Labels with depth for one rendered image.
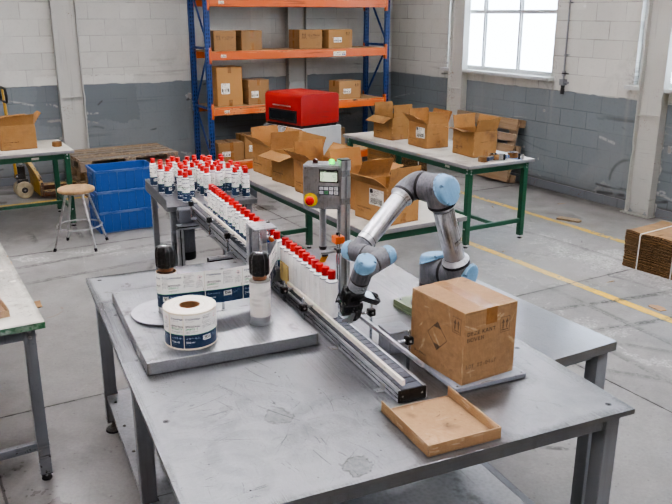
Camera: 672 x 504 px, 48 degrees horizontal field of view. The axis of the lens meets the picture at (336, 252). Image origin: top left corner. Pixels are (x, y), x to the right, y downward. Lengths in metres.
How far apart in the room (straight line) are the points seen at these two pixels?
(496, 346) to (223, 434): 0.99
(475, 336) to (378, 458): 0.60
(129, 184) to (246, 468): 5.74
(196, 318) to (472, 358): 1.01
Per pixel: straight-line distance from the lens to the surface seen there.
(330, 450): 2.37
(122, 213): 7.84
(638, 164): 8.87
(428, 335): 2.80
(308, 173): 3.23
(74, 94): 10.40
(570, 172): 9.58
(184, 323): 2.88
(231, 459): 2.35
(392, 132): 8.25
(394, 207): 2.99
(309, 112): 8.62
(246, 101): 10.43
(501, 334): 2.76
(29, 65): 10.33
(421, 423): 2.51
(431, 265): 3.26
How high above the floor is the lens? 2.08
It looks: 17 degrees down
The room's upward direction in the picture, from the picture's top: straight up
